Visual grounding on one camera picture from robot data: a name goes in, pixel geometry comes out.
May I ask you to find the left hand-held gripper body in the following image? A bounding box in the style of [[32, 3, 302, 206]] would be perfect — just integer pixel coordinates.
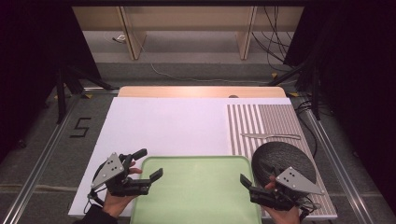
[[91, 151, 152, 198]]

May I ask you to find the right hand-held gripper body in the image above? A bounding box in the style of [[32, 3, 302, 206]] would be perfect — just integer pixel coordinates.
[[249, 166, 325, 213]]

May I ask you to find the dark round slate plate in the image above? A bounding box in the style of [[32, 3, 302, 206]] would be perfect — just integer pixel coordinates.
[[251, 141, 318, 189]]

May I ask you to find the silver fork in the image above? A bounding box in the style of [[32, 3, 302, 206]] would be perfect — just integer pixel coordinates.
[[268, 133, 302, 140]]

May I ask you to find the light green tray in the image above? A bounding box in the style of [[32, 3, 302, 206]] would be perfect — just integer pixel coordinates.
[[130, 155, 262, 224]]

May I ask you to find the silver knife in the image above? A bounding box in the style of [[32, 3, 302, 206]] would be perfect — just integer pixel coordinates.
[[240, 133, 275, 140]]

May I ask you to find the person's left hand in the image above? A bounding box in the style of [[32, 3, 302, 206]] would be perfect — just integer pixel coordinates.
[[102, 161, 144, 218]]

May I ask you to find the person's right hand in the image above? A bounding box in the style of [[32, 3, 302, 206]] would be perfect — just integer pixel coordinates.
[[262, 175, 302, 224]]

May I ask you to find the striped woven placemat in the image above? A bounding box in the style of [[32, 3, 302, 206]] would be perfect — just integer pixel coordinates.
[[226, 104, 339, 218]]

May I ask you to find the light wooden table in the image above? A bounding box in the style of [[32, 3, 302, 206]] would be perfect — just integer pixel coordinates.
[[118, 86, 288, 99]]

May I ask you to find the black metal stand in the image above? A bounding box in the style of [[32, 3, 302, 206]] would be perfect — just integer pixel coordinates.
[[267, 59, 322, 121], [55, 63, 120, 125]]

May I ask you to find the black curtain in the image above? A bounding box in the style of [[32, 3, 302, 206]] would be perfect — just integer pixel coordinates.
[[283, 0, 396, 206], [0, 0, 101, 157]]

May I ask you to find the beige wooden shelf unit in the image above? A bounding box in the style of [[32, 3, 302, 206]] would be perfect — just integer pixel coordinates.
[[72, 6, 304, 61]]

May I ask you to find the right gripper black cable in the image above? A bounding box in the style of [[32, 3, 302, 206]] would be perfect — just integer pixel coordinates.
[[297, 195, 322, 220]]

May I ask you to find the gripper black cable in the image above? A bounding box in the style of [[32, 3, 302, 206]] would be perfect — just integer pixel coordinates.
[[297, 195, 322, 220], [83, 186, 107, 215]]

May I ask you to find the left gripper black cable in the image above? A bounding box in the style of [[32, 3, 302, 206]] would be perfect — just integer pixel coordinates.
[[83, 186, 107, 215]]

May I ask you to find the metal floor rail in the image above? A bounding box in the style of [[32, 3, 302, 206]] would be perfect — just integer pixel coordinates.
[[303, 104, 376, 224], [0, 87, 120, 224]]

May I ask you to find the black floor cable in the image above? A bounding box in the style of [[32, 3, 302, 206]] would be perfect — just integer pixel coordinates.
[[294, 99, 319, 158]]

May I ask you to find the bundle of black cables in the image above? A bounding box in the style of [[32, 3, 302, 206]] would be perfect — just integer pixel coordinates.
[[251, 6, 295, 73]]

